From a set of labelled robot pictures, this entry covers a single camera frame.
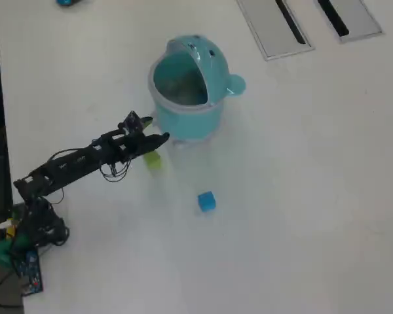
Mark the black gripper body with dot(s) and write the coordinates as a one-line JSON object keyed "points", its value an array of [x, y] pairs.
{"points": [[132, 145]]}

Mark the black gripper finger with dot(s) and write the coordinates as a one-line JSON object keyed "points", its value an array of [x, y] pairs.
{"points": [[157, 140], [146, 121]]}

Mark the green lego block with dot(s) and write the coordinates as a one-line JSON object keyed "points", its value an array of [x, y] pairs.
{"points": [[153, 160]]}

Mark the blue lego block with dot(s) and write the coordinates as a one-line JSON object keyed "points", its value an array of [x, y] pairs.
{"points": [[206, 201]]}

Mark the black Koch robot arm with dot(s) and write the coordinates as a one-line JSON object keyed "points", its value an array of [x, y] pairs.
{"points": [[68, 163]]}

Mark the teal bin with flip lid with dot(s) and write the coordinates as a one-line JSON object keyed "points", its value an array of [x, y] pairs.
{"points": [[186, 121]]}

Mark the blue and black small device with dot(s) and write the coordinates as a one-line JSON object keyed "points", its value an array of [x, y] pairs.
{"points": [[65, 2]]}

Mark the yellow connector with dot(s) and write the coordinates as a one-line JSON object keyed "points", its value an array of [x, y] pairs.
{"points": [[10, 232]]}

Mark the blue circuit board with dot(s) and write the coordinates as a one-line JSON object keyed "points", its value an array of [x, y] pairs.
{"points": [[29, 271]]}

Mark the green table clamp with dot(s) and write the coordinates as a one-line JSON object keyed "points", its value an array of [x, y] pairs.
{"points": [[0, 253]]}

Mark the small wrist camera board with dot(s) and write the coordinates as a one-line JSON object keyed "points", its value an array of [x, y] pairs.
{"points": [[132, 121]]}

